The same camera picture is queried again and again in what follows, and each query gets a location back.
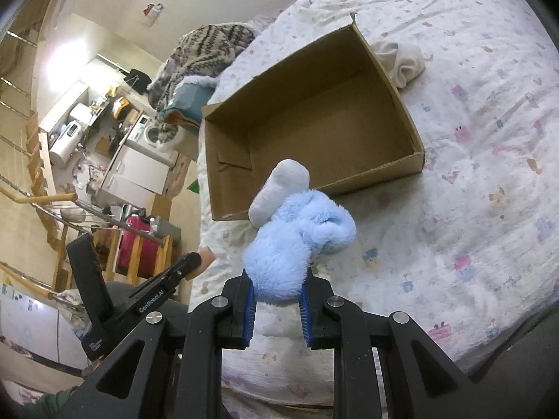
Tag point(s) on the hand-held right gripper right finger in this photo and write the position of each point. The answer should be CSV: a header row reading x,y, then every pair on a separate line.
x,y
306,319

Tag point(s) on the small brown cardboard box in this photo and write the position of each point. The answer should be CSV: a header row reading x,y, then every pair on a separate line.
x,y
188,145

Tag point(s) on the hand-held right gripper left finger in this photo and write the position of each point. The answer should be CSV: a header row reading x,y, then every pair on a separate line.
x,y
248,319

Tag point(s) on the grey bin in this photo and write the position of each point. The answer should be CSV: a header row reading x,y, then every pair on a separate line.
x,y
168,232

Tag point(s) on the white printed bed sheet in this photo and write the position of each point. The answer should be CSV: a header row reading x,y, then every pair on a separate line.
x,y
458,183

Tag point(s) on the white cabinet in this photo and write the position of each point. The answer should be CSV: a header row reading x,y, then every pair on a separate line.
x,y
131,168

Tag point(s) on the white rice cooker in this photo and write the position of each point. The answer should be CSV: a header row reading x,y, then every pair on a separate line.
x,y
73,131

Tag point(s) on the red suitcase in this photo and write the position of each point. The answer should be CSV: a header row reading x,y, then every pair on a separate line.
x,y
135,244

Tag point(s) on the black hanging bag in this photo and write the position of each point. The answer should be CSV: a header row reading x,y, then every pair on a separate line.
x,y
140,80

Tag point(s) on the white washing machine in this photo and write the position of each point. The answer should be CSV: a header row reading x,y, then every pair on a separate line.
x,y
146,133

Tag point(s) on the light blue plush toy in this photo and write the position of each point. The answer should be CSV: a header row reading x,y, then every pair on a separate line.
x,y
279,244

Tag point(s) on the person's left hand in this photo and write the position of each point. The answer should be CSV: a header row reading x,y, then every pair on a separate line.
x,y
208,257

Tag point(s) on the wooden stair railing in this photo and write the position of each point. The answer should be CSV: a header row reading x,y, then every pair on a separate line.
x,y
39,198

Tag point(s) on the grey knitted blanket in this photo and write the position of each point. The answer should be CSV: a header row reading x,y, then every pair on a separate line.
x,y
201,52

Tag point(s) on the white rolled cloth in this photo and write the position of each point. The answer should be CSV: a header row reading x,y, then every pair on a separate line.
x,y
404,63

